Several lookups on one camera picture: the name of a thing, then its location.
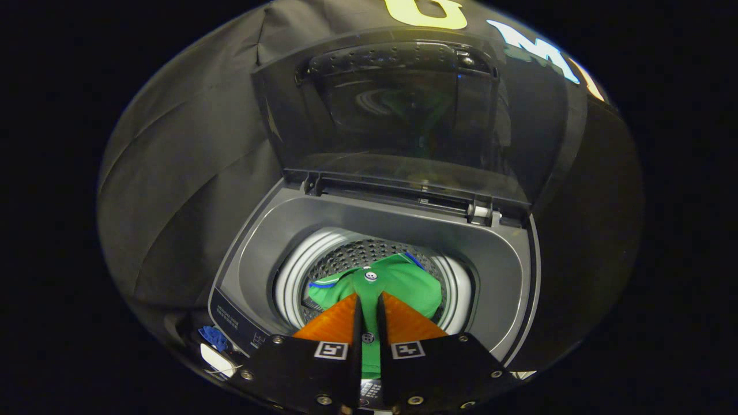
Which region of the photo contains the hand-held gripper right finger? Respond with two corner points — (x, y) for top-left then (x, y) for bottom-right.
(378, 291), (519, 414)

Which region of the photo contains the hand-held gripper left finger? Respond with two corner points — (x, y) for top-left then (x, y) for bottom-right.
(239, 293), (364, 415)

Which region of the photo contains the green polo shirt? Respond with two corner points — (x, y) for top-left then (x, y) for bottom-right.
(307, 252), (443, 381)

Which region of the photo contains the dark washing machine lid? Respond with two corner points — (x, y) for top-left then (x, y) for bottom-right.
(251, 29), (589, 217)

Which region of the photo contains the small white object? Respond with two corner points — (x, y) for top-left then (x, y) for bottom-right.
(200, 343), (238, 379)

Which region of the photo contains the small blue cloth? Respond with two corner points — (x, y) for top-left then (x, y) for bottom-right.
(199, 326), (229, 352)

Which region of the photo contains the black backdrop cloth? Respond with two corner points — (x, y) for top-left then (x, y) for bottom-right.
(97, 0), (643, 369)

